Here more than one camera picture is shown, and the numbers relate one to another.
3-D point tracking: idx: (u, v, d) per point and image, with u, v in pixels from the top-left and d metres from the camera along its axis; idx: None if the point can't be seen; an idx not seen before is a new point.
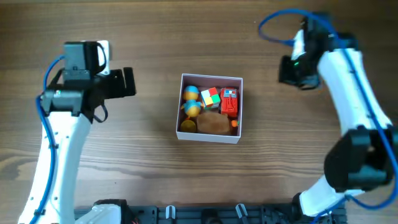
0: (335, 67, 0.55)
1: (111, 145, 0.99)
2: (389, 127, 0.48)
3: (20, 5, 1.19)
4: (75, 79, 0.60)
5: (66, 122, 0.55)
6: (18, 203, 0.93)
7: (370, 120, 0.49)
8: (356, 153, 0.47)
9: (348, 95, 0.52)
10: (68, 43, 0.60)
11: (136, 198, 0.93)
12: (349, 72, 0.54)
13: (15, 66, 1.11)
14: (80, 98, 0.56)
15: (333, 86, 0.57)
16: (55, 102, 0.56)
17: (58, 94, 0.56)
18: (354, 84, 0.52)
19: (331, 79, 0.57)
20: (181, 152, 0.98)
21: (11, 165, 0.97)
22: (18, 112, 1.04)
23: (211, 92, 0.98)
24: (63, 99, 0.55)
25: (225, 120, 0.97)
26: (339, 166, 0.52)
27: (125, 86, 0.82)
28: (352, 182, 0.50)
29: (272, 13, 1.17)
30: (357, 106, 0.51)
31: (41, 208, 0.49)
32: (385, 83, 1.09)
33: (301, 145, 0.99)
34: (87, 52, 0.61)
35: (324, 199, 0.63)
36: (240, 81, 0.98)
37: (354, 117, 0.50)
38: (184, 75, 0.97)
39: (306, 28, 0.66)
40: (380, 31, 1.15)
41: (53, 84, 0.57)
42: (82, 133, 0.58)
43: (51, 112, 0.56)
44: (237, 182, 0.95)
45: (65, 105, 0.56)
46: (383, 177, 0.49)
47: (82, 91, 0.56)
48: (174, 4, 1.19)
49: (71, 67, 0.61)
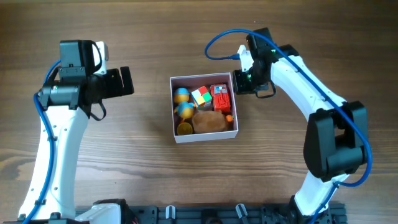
0: (282, 71, 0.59)
1: (111, 145, 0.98)
2: (344, 103, 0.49)
3: (20, 6, 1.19)
4: (71, 76, 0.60)
5: (64, 115, 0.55)
6: (18, 203, 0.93)
7: (326, 103, 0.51)
8: (324, 135, 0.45)
9: (301, 89, 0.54)
10: (64, 42, 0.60)
11: (136, 198, 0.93)
12: (296, 72, 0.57)
13: (14, 66, 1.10)
14: (76, 93, 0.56)
15: (287, 89, 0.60)
16: (52, 98, 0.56)
17: (55, 90, 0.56)
18: (303, 79, 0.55)
19: (283, 84, 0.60)
20: (181, 152, 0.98)
21: (11, 165, 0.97)
22: (18, 112, 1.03)
23: (201, 91, 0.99)
24: (60, 94, 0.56)
25: (220, 117, 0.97)
26: (312, 158, 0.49)
27: (122, 85, 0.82)
28: (334, 168, 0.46)
29: (271, 14, 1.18)
30: (311, 95, 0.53)
31: (42, 197, 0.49)
32: (386, 83, 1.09)
33: (301, 145, 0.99)
34: (83, 49, 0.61)
35: (317, 193, 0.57)
36: (229, 76, 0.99)
37: (313, 106, 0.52)
38: (171, 79, 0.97)
39: (251, 46, 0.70)
40: (379, 32, 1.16)
41: (49, 81, 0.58)
42: (80, 126, 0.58)
43: (49, 107, 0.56)
44: (237, 182, 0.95)
45: (63, 101, 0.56)
46: (359, 154, 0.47)
47: (78, 86, 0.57)
48: (173, 4, 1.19)
49: (68, 65, 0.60)
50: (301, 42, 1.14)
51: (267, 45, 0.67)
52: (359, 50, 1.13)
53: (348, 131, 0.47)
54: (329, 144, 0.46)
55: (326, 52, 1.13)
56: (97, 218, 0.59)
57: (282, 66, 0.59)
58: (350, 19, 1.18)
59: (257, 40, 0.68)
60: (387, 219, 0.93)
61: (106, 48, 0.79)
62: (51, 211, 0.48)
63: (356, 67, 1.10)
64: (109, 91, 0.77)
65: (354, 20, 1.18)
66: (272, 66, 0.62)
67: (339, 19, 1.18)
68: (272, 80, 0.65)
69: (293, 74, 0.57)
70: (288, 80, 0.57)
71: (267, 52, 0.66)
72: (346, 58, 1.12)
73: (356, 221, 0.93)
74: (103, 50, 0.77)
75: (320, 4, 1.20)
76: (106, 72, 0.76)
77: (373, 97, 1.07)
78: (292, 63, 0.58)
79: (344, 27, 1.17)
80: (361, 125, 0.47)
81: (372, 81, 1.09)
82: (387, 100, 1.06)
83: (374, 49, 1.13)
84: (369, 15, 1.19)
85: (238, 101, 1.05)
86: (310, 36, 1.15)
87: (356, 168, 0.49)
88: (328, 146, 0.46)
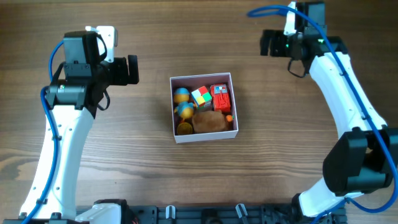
0: (326, 70, 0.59)
1: (111, 145, 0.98)
2: (384, 127, 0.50)
3: (20, 6, 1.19)
4: (77, 74, 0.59)
5: (70, 115, 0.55)
6: (18, 203, 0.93)
7: (365, 122, 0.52)
8: (355, 157, 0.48)
9: (342, 99, 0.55)
10: (68, 37, 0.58)
11: (136, 198, 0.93)
12: (341, 75, 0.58)
13: (15, 66, 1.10)
14: (83, 93, 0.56)
15: (324, 89, 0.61)
16: (59, 98, 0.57)
17: (61, 89, 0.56)
18: (346, 88, 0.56)
19: (323, 83, 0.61)
20: (181, 152, 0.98)
21: (11, 165, 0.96)
22: (18, 112, 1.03)
23: (201, 91, 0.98)
24: (67, 94, 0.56)
25: (220, 116, 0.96)
26: (337, 170, 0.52)
27: (129, 73, 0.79)
28: (353, 186, 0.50)
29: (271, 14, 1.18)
30: (351, 108, 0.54)
31: (44, 197, 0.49)
32: (386, 83, 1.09)
33: (301, 145, 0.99)
34: (87, 45, 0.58)
35: (324, 201, 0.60)
36: (229, 76, 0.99)
37: (349, 121, 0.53)
38: (171, 79, 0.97)
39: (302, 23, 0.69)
40: (379, 32, 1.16)
41: (55, 79, 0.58)
42: (85, 127, 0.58)
43: (55, 106, 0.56)
44: (237, 182, 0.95)
45: (70, 100, 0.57)
46: (382, 178, 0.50)
47: (84, 87, 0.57)
48: (174, 4, 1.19)
49: (72, 61, 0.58)
50: None
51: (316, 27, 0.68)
52: (359, 50, 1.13)
53: (377, 153, 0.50)
54: (357, 165, 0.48)
55: None
56: (98, 218, 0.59)
57: (328, 63, 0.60)
58: (350, 19, 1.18)
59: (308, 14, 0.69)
60: (387, 219, 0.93)
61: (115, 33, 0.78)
62: (51, 211, 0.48)
63: (356, 67, 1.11)
64: (114, 80, 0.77)
65: (354, 20, 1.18)
66: (316, 59, 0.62)
67: (339, 19, 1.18)
68: (311, 73, 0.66)
69: (337, 79, 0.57)
70: (331, 83, 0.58)
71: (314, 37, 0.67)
72: None
73: (356, 221, 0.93)
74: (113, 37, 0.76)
75: None
76: (112, 60, 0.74)
77: (373, 97, 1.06)
78: (339, 65, 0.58)
79: (344, 27, 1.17)
80: (394, 152, 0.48)
81: (372, 81, 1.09)
82: (387, 100, 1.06)
83: (374, 49, 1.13)
84: (369, 15, 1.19)
85: (238, 101, 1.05)
86: None
87: (375, 189, 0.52)
88: (355, 165, 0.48)
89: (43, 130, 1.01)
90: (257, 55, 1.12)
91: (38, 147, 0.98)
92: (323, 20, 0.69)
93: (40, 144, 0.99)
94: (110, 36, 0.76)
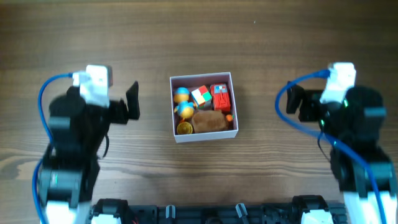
0: (361, 210, 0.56)
1: (111, 144, 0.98)
2: None
3: (20, 6, 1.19)
4: (67, 151, 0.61)
5: (65, 217, 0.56)
6: (18, 202, 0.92)
7: None
8: None
9: None
10: (52, 119, 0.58)
11: (136, 197, 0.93)
12: None
13: (15, 66, 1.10)
14: (78, 180, 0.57)
15: (351, 209, 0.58)
16: (51, 191, 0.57)
17: (54, 182, 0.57)
18: None
19: (351, 208, 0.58)
20: (181, 152, 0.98)
21: (11, 164, 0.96)
22: (18, 111, 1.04)
23: (201, 91, 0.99)
24: (61, 182, 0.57)
25: (220, 116, 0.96)
26: None
27: (128, 110, 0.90)
28: None
29: (271, 14, 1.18)
30: None
31: None
32: (386, 83, 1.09)
33: (301, 145, 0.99)
34: (73, 124, 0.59)
35: None
36: (228, 76, 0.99)
37: None
38: (171, 78, 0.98)
39: (347, 116, 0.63)
40: (378, 32, 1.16)
41: (47, 162, 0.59)
42: (84, 201, 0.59)
43: (48, 205, 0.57)
44: (237, 182, 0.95)
45: (64, 188, 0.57)
46: None
47: (79, 172, 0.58)
48: (174, 4, 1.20)
49: (60, 139, 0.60)
50: (300, 42, 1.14)
51: (370, 129, 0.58)
52: (359, 50, 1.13)
53: None
54: None
55: (325, 52, 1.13)
56: None
57: (366, 207, 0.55)
58: (349, 20, 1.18)
59: (364, 108, 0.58)
60: None
61: (109, 73, 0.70)
62: None
63: (356, 68, 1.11)
64: (109, 118, 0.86)
65: (354, 20, 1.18)
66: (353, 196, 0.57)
67: (338, 19, 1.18)
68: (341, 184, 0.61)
69: None
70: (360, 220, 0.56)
71: (362, 146, 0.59)
72: (346, 58, 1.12)
73: None
74: (105, 81, 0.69)
75: (320, 4, 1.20)
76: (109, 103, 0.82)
77: None
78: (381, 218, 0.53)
79: (343, 27, 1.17)
80: None
81: (371, 81, 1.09)
82: (387, 100, 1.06)
83: (373, 49, 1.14)
84: (368, 15, 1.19)
85: (238, 101, 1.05)
86: (310, 37, 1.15)
87: None
88: None
89: (43, 130, 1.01)
90: (257, 55, 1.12)
91: (38, 147, 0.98)
92: (376, 130, 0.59)
93: (40, 144, 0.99)
94: (102, 80, 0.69)
